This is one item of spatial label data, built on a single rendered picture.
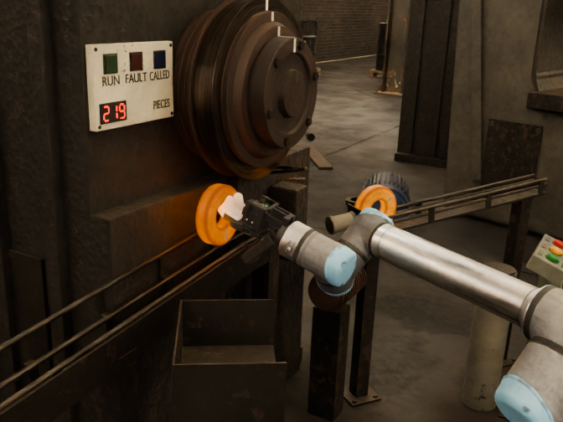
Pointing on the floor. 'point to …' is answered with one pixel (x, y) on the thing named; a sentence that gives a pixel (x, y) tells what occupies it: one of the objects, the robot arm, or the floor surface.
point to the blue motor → (390, 187)
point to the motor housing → (329, 348)
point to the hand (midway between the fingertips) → (219, 207)
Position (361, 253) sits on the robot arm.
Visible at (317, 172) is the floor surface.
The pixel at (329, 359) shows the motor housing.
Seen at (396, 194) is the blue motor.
